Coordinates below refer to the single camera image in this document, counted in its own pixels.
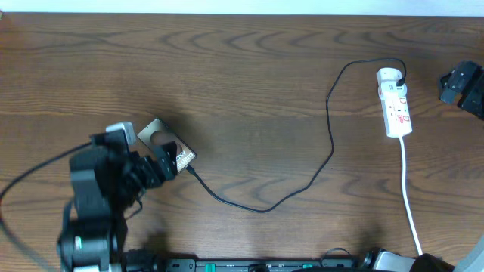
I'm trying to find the black charging cable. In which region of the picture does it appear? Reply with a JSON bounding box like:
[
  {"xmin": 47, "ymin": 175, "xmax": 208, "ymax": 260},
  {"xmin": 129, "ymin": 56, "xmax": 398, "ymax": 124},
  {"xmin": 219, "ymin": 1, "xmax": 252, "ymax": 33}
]
[{"xmin": 185, "ymin": 57, "xmax": 408, "ymax": 214}]

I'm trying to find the white USB charger plug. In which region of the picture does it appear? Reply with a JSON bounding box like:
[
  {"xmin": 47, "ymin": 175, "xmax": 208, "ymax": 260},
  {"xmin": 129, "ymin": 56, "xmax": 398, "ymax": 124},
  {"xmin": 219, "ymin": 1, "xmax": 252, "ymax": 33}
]
[{"xmin": 377, "ymin": 67, "xmax": 408, "ymax": 96}]

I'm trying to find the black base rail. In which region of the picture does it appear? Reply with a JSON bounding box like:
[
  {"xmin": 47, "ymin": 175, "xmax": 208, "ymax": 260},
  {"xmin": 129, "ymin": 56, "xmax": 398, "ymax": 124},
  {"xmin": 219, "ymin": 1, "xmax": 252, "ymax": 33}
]
[{"xmin": 123, "ymin": 258, "xmax": 363, "ymax": 272}]

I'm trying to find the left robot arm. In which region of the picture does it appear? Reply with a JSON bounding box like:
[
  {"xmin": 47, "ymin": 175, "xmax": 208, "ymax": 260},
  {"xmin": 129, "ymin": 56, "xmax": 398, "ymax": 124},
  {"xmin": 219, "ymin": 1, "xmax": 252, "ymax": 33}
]
[{"xmin": 57, "ymin": 131, "xmax": 178, "ymax": 271}]

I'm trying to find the white power strip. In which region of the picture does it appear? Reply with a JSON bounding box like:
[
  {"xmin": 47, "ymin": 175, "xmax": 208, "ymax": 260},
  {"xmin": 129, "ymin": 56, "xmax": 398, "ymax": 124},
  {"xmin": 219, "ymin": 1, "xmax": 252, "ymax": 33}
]
[{"xmin": 378, "ymin": 81, "xmax": 412, "ymax": 138}]

